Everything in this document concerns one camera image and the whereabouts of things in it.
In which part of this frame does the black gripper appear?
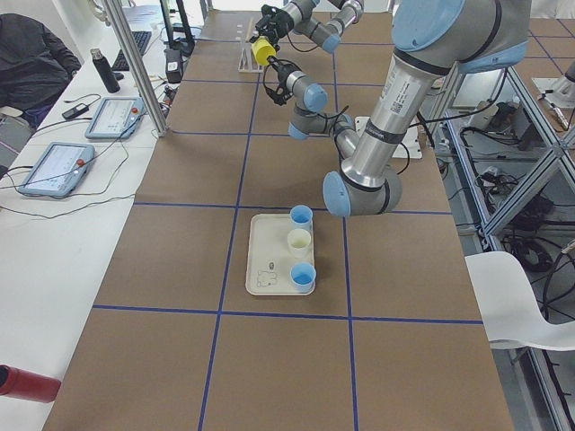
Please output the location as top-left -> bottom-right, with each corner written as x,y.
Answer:
255,4 -> 292,45
264,57 -> 299,106

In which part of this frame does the yellow plastic cup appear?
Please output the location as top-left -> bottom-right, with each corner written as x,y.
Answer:
252,37 -> 277,66

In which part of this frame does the pale green plastic cup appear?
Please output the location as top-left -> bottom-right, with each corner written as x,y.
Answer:
287,228 -> 312,259

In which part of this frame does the light blue plastic cup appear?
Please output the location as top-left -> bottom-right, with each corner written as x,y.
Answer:
289,262 -> 316,294

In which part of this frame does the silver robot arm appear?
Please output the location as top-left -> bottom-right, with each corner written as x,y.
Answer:
250,0 -> 364,54
251,1 -> 532,217

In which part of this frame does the black computer monitor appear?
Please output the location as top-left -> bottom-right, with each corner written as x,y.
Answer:
159,0 -> 195,57

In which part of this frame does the black box with label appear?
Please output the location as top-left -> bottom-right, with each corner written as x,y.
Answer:
164,48 -> 183,84

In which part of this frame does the black keyboard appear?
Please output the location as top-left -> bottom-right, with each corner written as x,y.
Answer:
111,30 -> 153,73

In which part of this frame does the blue teach pendant far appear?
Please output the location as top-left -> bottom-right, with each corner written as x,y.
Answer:
84,97 -> 146,140

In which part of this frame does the blue teach pendant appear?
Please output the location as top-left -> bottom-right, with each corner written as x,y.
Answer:
17,142 -> 95,198
84,97 -> 146,140

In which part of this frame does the cream plastic tray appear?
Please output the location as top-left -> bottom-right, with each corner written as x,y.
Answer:
245,214 -> 315,295

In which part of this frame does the black water bottle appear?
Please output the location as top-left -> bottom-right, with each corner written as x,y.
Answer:
90,48 -> 120,93

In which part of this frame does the blue teach pendant near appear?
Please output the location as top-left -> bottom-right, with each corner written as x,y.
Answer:
17,142 -> 95,198

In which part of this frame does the person in black jacket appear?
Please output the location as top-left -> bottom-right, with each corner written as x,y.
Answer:
1,13 -> 82,128

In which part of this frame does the white chair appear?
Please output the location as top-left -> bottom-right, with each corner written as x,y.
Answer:
464,251 -> 574,351

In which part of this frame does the red bottle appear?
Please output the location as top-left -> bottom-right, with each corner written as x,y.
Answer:
1,365 -> 61,403

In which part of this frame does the white wire cup rack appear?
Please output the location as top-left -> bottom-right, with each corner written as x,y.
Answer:
236,18 -> 264,74

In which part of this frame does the grey aluminium frame post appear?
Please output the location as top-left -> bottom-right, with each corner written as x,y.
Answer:
102,0 -> 168,137

